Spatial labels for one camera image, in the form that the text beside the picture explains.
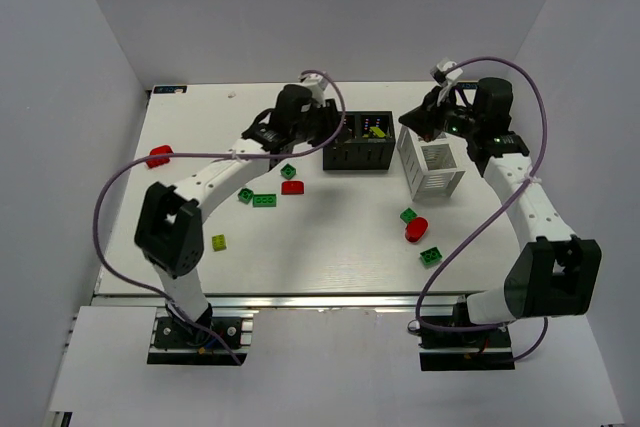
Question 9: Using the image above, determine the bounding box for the lime long lego brick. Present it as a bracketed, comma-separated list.
[369, 126, 386, 138]

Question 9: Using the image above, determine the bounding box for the red rounded lego brick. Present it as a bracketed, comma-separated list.
[281, 180, 305, 195]

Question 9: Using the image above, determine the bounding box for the red round lego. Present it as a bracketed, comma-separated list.
[405, 217, 429, 243]

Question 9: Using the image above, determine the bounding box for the lime studded square lego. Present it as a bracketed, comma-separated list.
[211, 234, 227, 252]

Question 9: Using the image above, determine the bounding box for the red arch lego brick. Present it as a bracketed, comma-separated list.
[146, 145, 173, 169]

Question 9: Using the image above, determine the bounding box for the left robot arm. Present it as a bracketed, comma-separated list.
[134, 74, 340, 347]

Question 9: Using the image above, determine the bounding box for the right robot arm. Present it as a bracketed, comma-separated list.
[399, 77, 602, 329]

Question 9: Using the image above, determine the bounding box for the white two-slot container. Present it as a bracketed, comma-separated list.
[396, 126, 465, 201]

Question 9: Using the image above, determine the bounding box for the black two-slot container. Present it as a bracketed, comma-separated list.
[323, 111, 396, 171]

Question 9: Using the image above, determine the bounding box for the dark green small square lego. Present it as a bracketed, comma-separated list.
[280, 164, 297, 180]

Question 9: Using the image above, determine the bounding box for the dark green lego near red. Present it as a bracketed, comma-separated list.
[400, 208, 417, 225]

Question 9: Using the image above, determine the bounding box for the dark green long lego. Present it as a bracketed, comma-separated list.
[252, 194, 277, 208]

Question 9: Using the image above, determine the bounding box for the dark green hollow square lego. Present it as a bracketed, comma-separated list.
[237, 187, 254, 205]

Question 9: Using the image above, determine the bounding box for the dark green lego front right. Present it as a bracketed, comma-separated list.
[419, 247, 443, 266]

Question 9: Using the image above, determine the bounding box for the blue table label left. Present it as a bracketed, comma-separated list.
[152, 85, 187, 95]

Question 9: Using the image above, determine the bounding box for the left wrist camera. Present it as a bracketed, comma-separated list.
[299, 72, 328, 103]

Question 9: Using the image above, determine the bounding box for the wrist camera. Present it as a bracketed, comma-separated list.
[430, 57, 463, 92]
[299, 72, 328, 103]

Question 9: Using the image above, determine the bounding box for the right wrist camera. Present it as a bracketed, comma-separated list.
[430, 57, 463, 92]

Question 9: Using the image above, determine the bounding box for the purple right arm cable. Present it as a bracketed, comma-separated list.
[407, 56, 550, 362]

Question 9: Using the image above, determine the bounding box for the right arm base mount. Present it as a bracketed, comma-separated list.
[407, 320, 515, 372]

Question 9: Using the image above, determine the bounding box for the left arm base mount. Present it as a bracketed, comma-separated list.
[147, 311, 253, 367]

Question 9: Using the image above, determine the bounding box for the aluminium table front rail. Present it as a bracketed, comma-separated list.
[94, 291, 511, 311]

